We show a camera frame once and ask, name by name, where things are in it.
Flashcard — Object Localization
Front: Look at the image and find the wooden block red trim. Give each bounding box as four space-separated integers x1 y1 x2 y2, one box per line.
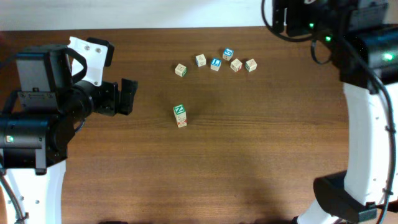
173 104 187 128

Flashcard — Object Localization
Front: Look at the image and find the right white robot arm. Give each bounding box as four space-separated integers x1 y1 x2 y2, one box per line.
265 0 397 223

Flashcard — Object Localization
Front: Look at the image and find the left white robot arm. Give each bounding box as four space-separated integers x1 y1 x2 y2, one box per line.
1 37 138 223

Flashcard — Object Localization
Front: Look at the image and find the wooden block green edge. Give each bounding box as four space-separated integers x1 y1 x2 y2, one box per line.
245 58 257 72

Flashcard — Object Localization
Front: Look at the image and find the wooden block green side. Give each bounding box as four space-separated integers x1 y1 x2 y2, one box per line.
175 63 187 77

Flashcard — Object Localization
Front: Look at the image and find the wooden block red edge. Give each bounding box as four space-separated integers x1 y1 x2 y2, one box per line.
230 58 243 72

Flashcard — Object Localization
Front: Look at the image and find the blue S wooden block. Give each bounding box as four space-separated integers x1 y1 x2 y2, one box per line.
223 48 234 61

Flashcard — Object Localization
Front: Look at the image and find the blue L wooden block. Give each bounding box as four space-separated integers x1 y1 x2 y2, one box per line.
210 58 222 71

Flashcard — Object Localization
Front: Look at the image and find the plain wooden block top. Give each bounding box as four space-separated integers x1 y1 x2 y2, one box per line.
195 54 206 67

